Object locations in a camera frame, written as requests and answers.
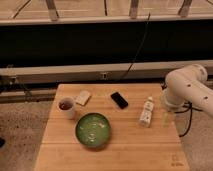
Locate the black floor cable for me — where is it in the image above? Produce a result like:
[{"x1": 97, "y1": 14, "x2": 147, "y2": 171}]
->
[{"x1": 174, "y1": 103, "x2": 195, "y2": 138}]

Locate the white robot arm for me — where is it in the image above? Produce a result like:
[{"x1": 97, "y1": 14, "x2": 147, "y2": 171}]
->
[{"x1": 161, "y1": 64, "x2": 213, "y2": 118}]

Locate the green ceramic bowl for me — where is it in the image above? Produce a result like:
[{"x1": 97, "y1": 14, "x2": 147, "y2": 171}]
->
[{"x1": 75, "y1": 113, "x2": 111, "y2": 149}]

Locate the white cup with dark drink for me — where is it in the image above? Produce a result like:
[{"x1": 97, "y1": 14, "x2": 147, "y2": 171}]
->
[{"x1": 58, "y1": 97, "x2": 75, "y2": 119}]

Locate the black smartphone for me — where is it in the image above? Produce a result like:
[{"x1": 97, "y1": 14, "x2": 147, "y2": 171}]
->
[{"x1": 111, "y1": 92, "x2": 128, "y2": 109}]

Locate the black hanging cable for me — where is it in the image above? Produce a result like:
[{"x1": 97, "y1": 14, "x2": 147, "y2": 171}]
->
[{"x1": 118, "y1": 12, "x2": 152, "y2": 82}]

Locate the small white plastic bottle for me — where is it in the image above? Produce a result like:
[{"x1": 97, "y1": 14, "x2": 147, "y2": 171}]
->
[{"x1": 139, "y1": 96, "x2": 154, "y2": 127}]

